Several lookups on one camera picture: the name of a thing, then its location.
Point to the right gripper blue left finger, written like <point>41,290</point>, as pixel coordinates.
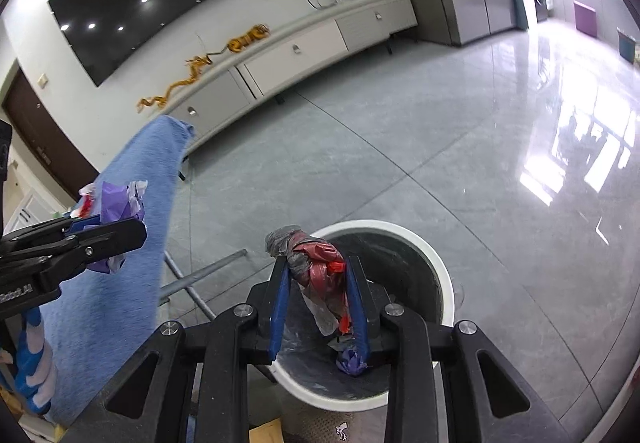
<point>278,291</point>

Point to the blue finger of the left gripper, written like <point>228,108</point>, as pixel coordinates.
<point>104,248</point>
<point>79,224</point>

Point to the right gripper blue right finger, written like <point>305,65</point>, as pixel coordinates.
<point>357,299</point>

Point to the purple white paper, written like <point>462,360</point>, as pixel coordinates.
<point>112,202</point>

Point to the red grey trash bundle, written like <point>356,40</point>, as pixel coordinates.
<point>319,270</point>

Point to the white round trash bin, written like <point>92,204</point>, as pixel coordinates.
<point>326,370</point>

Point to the left hand blue white glove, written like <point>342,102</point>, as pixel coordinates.
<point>35,376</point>

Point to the blue fluffy blanket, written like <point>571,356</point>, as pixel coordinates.
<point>104,314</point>

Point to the dark brown entrance door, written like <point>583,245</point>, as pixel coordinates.
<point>45,139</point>

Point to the white grey TV cabinet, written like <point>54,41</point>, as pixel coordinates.
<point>290,54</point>

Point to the golden dragon figurine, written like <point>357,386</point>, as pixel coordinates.
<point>197,66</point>

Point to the golden tiger figurine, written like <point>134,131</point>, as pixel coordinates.
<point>256,33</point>

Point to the purple stool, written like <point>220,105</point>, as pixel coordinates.
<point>586,20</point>

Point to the dark green bucket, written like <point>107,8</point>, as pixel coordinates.
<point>626,46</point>

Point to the metal bed frame leg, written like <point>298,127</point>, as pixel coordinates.
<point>187,282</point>

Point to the white wall switch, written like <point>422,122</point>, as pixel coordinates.
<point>43,81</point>

